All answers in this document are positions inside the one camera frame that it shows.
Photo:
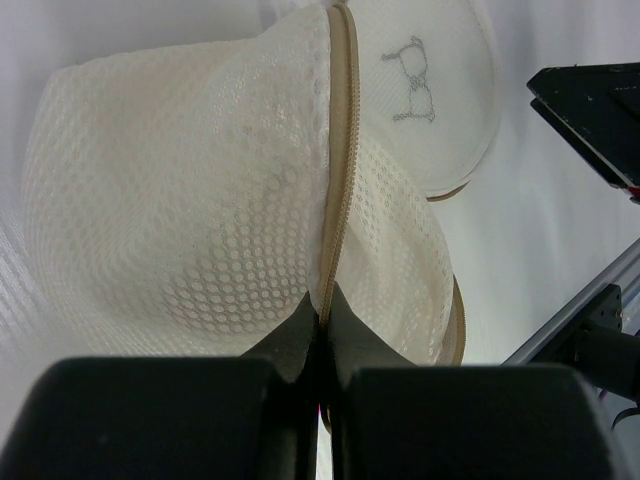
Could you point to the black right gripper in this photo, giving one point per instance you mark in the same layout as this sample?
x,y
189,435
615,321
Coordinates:
x,y
595,109

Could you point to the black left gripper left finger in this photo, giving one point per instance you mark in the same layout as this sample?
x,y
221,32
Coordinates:
x,y
252,416

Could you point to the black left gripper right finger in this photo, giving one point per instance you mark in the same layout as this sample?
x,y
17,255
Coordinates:
x,y
390,419

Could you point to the white mesh laundry bag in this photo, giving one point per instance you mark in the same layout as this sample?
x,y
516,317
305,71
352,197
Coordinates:
x,y
184,200

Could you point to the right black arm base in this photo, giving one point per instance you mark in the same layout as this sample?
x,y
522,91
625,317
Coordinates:
x,y
594,344

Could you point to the aluminium mounting rail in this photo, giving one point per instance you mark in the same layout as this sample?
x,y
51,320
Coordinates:
x,y
623,272

